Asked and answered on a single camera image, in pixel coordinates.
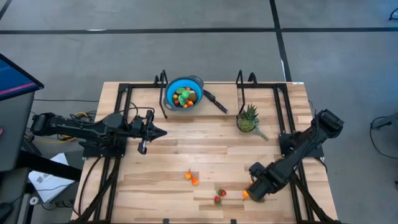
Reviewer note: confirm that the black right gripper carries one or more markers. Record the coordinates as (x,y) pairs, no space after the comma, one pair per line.
(270,180)

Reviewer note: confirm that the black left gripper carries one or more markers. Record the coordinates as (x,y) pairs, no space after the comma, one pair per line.
(146,132)

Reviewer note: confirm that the brown whole kiwi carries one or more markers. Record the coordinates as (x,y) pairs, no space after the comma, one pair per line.
(193,98)

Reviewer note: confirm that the red apple half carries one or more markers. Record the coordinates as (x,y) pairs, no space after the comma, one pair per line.
(192,92)

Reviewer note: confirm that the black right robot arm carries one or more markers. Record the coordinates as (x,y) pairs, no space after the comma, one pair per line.
(304,146)

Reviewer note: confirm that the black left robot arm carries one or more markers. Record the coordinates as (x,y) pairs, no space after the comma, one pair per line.
(77,129)

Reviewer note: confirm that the black table edge clamp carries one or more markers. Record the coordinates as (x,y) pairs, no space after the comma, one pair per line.
(233,221)
(166,221)

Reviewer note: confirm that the black tube stand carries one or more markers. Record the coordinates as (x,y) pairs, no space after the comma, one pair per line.
(161,93)
(241,93)

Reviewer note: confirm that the black desk leg bar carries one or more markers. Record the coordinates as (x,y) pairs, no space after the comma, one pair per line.
(49,166)

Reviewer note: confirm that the white paper sheets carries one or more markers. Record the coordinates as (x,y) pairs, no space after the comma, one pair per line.
(46,183)

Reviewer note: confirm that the white tape roll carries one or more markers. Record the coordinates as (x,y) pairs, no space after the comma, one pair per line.
(33,200)

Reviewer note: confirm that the monitor with blue screen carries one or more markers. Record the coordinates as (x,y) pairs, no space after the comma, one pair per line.
(15,77)

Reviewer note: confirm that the black stand foot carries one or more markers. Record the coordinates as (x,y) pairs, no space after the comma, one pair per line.
(394,15)

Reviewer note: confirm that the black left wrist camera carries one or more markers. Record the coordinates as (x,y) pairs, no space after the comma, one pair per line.
(136,123)

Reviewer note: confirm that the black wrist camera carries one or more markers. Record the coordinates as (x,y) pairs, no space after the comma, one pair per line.
(136,123)
(256,169)

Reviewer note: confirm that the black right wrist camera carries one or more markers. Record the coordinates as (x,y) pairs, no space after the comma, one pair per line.
(256,169)

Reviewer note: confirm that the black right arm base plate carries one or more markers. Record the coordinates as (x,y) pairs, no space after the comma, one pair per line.
(284,140)

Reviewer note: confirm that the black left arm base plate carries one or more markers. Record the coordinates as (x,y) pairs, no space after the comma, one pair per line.
(93,152)

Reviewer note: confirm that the black metal table frame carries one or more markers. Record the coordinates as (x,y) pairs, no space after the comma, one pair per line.
(278,102)

